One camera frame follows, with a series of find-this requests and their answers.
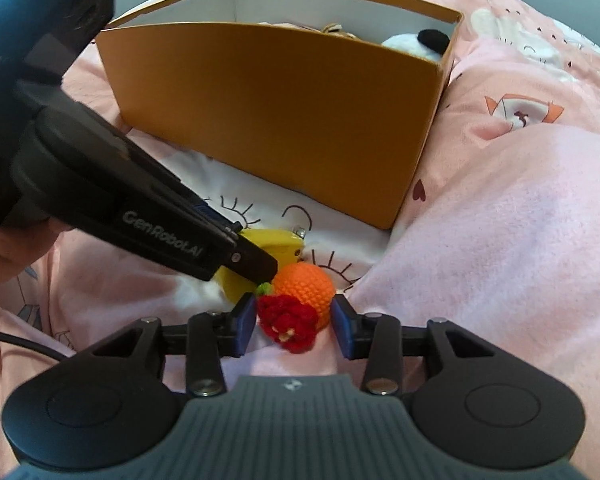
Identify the plain pink fleece blanket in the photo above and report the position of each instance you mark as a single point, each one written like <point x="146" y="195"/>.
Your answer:
<point x="505" y="240"/>

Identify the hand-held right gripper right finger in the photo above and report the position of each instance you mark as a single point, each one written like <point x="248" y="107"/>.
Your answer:
<point x="346" y="327"/>

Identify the orange crochet ball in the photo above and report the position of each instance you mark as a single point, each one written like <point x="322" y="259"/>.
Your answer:
<point x="305" y="285"/>

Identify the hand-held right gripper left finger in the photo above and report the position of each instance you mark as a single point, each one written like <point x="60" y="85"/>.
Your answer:
<point x="242" y="325"/>

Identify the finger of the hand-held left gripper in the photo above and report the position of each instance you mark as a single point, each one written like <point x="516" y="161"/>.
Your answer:
<point x="170" y="175"/>
<point x="180" y="240"/>

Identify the white plush toy, black ear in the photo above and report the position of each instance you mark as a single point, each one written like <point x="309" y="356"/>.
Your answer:
<point x="410" y="42"/>

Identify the large orange cardboard box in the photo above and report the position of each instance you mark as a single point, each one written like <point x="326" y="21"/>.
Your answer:
<point x="280" y="110"/>

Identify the tiger plush toy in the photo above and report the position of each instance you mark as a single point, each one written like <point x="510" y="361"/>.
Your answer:
<point x="337" y="30"/>

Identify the person's left hand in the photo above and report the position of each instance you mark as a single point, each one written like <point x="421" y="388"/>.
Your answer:
<point x="7" y="255"/>

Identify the red crochet flower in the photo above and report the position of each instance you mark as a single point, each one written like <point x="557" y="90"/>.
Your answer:
<point x="285" y="320"/>

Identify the pink printed bedsheet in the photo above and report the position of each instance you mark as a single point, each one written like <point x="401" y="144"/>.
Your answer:
<point x="505" y="125"/>

